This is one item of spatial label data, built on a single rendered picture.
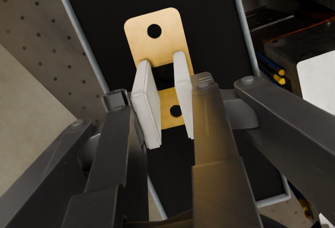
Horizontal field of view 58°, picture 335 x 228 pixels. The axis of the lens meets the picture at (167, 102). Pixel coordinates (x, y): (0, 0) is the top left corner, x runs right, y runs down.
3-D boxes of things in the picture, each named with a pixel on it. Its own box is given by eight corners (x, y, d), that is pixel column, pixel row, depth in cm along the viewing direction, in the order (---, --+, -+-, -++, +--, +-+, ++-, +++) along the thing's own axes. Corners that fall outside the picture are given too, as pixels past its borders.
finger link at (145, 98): (162, 147, 15) (147, 151, 15) (160, 98, 22) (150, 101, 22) (144, 92, 14) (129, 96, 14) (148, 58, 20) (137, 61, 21)
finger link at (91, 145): (142, 156, 13) (78, 172, 13) (146, 111, 18) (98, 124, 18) (132, 126, 13) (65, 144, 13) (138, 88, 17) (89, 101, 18)
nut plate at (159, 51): (204, 117, 23) (206, 124, 22) (156, 129, 23) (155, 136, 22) (177, 5, 20) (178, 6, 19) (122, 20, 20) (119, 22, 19)
